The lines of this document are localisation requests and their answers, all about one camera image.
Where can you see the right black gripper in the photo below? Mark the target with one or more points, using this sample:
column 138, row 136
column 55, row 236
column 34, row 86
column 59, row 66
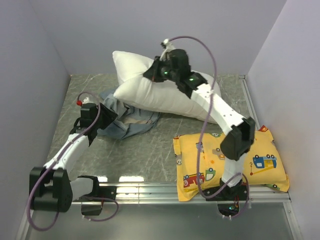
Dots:
column 152, row 73

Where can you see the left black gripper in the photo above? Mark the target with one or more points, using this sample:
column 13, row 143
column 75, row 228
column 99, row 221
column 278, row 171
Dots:
column 109, row 115

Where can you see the blue striped pillowcase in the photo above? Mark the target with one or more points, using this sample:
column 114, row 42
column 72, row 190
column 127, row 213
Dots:
column 130, row 120

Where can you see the white pillow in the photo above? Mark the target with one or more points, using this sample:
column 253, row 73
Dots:
column 140, row 92

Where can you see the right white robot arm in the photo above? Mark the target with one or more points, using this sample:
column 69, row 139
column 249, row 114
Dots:
column 239, row 131

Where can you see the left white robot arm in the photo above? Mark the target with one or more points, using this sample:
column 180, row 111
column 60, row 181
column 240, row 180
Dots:
column 57, row 170

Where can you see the yellow cartoon car pillow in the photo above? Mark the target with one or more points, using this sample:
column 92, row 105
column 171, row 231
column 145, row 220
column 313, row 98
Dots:
column 203, row 162

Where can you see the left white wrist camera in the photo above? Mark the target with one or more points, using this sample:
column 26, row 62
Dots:
column 86, row 100

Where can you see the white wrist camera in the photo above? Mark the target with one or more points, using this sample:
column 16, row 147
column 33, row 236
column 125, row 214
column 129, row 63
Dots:
column 167, row 47
column 86, row 100

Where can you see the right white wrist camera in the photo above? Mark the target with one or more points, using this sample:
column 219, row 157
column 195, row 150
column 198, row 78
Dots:
column 167, row 47

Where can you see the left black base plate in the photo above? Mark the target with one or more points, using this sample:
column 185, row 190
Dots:
column 92, row 206

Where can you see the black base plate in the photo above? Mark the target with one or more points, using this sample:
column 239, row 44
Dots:
column 92, row 206
column 230, row 205

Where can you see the aluminium mounting rail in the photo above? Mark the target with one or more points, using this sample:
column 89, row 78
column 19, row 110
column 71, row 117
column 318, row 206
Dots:
column 155, row 193

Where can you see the right side aluminium rail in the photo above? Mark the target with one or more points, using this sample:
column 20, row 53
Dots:
column 248, row 100

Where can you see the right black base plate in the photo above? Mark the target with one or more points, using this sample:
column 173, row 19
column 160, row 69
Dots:
column 230, row 205

